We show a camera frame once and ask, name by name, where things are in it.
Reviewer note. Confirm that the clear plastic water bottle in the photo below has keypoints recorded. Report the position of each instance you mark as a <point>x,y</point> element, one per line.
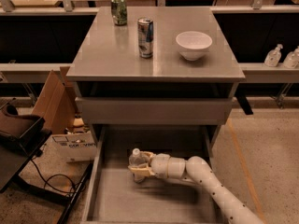
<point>137,160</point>

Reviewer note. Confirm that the black office chair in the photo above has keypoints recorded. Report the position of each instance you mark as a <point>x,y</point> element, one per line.
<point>21,138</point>

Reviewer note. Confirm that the grey drawer cabinet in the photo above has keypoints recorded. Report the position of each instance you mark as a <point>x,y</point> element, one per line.
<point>109,65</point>

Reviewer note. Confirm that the clear sanitizer pump bottle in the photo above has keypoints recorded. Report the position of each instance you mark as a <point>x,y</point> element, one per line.
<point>273,56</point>

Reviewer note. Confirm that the blue silver energy can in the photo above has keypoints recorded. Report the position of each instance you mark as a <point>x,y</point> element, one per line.
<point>145,37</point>

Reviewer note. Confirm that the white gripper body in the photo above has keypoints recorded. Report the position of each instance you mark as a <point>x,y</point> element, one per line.
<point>160,165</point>

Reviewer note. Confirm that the green drink can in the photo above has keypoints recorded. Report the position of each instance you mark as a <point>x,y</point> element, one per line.
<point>119,12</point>

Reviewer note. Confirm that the white ceramic bowl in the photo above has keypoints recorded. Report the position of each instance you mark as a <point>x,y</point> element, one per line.
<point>193,45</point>

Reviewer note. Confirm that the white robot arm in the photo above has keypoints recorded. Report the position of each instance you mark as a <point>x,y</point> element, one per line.
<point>198,171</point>

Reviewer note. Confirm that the white printed cardboard box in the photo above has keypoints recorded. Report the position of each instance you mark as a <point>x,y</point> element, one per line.
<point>75,146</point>

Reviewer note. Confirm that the brown cardboard box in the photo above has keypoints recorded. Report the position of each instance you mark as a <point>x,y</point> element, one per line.
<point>56,102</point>

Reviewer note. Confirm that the closed top drawer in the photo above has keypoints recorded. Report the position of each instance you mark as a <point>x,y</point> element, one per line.
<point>149,111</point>

